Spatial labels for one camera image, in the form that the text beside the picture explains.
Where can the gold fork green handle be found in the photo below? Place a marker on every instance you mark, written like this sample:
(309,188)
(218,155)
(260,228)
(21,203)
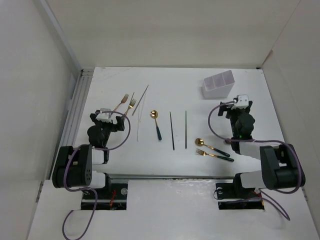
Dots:
(130,106)
(203,153)

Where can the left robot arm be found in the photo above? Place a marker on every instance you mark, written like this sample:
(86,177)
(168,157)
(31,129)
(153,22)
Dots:
(74,166)

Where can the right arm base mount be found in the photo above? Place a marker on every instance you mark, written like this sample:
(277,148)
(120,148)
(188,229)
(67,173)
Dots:
(233,197)

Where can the white three-slot utensil container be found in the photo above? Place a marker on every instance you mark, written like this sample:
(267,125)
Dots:
(218,86)

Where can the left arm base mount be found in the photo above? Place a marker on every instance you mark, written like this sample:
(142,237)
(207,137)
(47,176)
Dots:
(110,198)

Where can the rose gold fork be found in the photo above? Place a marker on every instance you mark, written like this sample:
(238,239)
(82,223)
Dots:
(123,101)

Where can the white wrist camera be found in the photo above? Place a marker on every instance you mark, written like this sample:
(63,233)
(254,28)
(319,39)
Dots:
(241,100)
(104,115)

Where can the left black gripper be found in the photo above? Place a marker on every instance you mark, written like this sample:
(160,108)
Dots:
(118,126)

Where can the black chopstick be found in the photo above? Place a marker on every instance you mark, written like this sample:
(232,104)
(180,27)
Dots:
(172,132)
(185,130)

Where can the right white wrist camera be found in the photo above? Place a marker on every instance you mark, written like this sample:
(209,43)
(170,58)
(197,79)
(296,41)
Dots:
(241,100)

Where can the gold spoon green handle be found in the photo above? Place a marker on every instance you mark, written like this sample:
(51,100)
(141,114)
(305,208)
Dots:
(200,142)
(154,115)

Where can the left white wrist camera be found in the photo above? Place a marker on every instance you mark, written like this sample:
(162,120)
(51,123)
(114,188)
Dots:
(104,115)

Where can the aluminium rail frame left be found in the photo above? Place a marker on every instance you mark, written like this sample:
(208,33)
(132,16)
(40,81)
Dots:
(73,113)

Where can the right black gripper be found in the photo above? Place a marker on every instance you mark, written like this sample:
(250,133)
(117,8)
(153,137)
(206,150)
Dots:
(227,107)

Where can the thin silver chopstick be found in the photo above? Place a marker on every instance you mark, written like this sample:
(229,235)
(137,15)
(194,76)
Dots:
(140,110)

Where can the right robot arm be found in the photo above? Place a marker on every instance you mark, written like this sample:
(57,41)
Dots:
(280,167)

